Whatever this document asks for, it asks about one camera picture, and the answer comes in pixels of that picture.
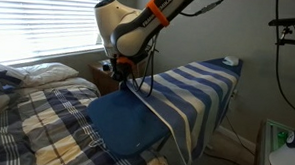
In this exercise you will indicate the small black nightstand object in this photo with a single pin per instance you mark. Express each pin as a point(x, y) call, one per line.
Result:
point(105, 67)

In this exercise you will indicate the green glass cabinet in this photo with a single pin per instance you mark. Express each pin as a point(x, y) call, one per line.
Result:
point(268, 141)

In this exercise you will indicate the brown wooden nightstand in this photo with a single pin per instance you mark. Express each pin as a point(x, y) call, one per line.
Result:
point(102, 80)

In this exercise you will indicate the white window blinds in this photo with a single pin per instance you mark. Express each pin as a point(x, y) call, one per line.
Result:
point(46, 21)

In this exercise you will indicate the white pillow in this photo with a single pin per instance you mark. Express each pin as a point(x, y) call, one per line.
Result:
point(48, 73)
point(1, 69)

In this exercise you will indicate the blue covered ironing board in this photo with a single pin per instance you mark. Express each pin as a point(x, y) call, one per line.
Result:
point(125, 125)

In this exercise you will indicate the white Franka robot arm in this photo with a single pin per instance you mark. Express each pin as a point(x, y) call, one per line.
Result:
point(136, 32)

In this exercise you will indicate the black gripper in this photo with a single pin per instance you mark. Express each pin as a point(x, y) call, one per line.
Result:
point(123, 70)

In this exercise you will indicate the dark clothing on bed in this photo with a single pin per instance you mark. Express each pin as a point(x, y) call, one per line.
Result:
point(0, 79)

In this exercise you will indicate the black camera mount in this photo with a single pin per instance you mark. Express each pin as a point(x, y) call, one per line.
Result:
point(290, 22)

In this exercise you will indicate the blue white striped towel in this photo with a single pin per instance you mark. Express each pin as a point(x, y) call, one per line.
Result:
point(187, 94)

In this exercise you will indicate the white round device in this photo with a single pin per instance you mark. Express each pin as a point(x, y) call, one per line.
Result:
point(287, 158)

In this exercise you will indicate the small white plastic object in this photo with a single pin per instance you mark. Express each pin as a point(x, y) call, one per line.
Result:
point(231, 60)

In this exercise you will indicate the plaid bed comforter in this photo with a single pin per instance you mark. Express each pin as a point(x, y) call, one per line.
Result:
point(42, 128)

